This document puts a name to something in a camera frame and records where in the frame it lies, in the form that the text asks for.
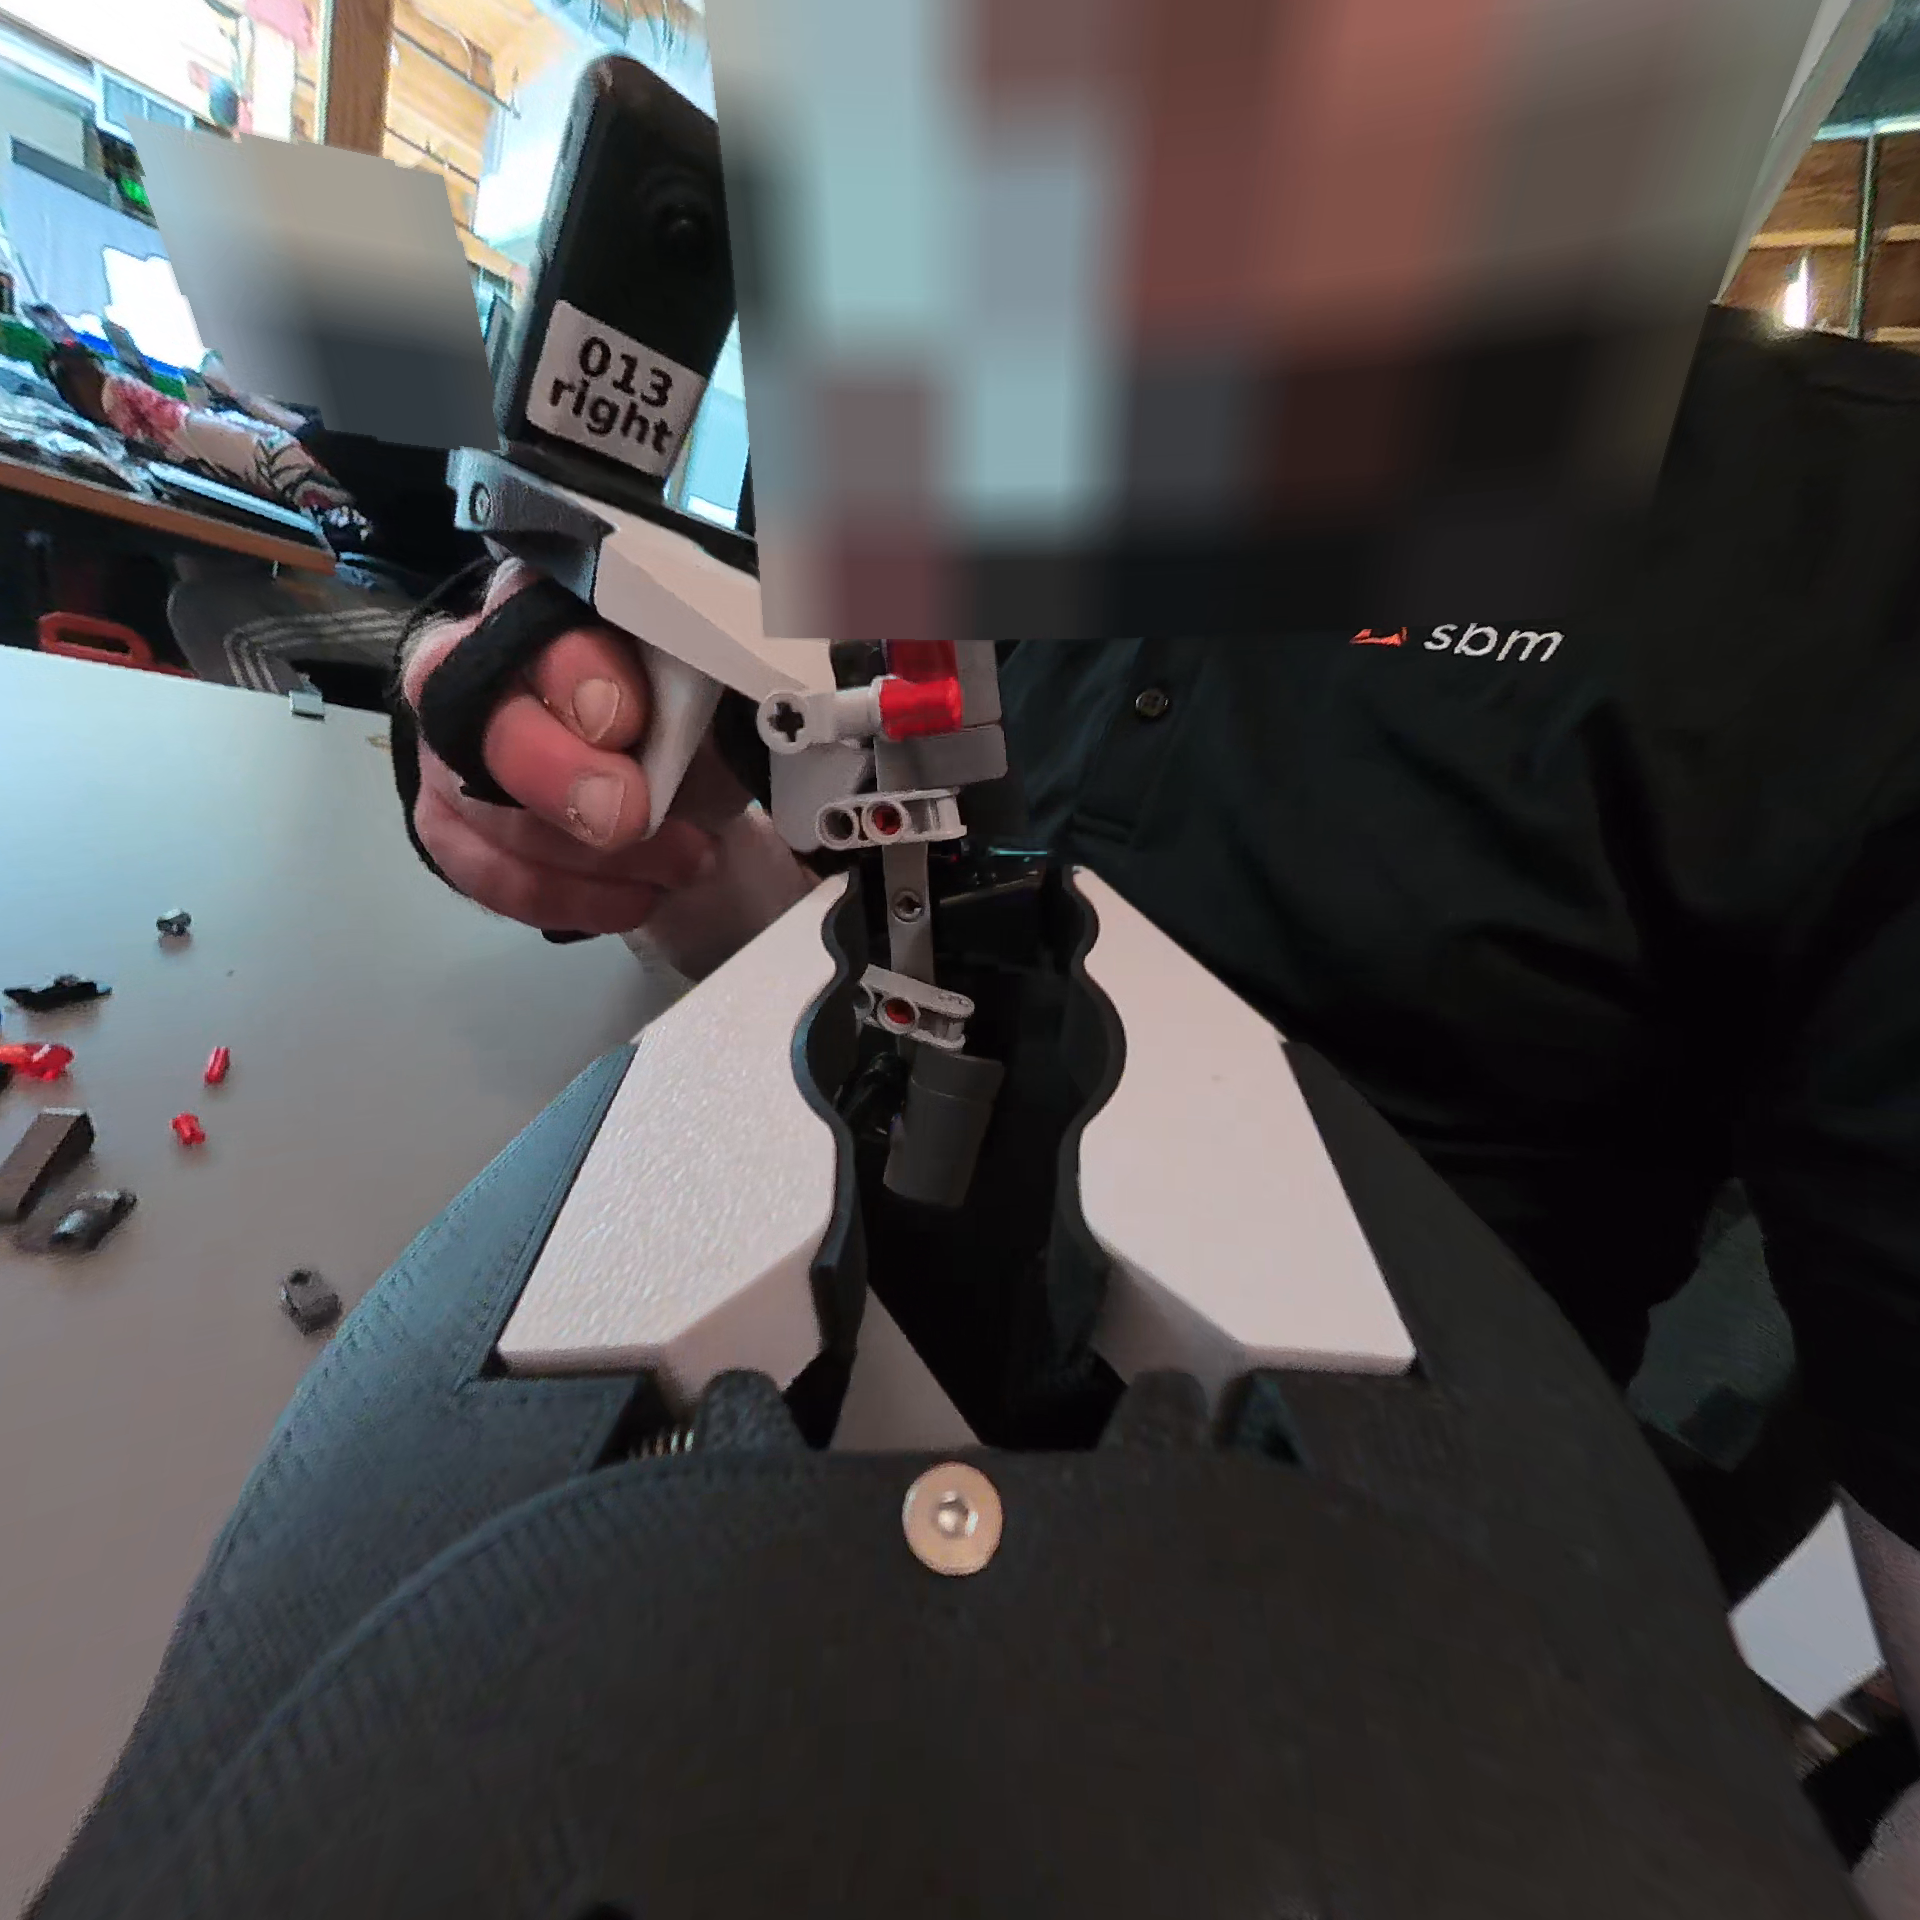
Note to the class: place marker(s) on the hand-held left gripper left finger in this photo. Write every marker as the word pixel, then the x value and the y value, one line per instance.
pixel 690 1184

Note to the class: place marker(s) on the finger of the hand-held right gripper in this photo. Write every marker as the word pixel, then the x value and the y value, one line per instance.
pixel 690 615

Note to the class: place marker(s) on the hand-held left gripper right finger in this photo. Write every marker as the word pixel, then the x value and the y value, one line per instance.
pixel 1246 1199

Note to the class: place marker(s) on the grey black lego subassembly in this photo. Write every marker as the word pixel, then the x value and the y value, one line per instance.
pixel 940 1124

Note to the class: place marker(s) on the scattered lego pieces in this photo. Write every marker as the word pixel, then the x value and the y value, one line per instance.
pixel 46 1164

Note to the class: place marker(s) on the person's right hand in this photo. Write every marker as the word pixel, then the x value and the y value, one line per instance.
pixel 509 839

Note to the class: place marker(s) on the pile of colourful clothes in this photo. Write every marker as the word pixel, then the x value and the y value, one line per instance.
pixel 224 435

